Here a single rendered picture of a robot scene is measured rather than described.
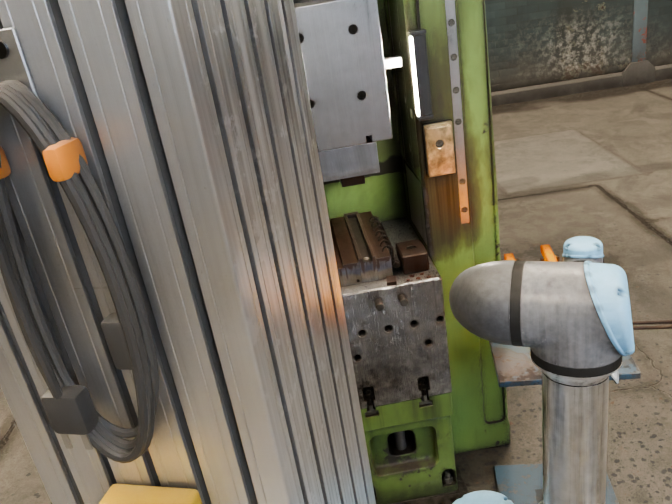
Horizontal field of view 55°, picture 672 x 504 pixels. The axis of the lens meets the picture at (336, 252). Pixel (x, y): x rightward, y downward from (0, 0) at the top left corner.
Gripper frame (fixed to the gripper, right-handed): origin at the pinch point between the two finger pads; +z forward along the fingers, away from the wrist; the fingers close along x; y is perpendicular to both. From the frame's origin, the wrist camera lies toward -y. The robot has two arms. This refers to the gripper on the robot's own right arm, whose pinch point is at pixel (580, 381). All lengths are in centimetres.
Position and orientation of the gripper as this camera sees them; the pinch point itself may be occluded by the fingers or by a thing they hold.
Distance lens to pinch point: 155.6
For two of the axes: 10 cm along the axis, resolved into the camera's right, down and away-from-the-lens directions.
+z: 1.5, 9.0, 4.1
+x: 9.6, -0.4, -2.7
